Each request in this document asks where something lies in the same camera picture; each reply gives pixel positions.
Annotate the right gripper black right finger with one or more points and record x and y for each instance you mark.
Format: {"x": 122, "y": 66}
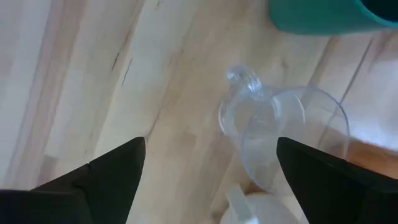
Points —
{"x": 320, "y": 186}

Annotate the clear glass mug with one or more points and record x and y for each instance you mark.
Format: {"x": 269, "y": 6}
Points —
{"x": 261, "y": 124}

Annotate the plain white mug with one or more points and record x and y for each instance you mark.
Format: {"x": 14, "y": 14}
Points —
{"x": 267, "y": 211}

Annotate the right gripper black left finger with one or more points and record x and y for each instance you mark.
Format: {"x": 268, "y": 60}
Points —
{"x": 118, "y": 174}

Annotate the green plastic cup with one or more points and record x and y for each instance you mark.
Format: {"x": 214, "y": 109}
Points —
{"x": 317, "y": 15}

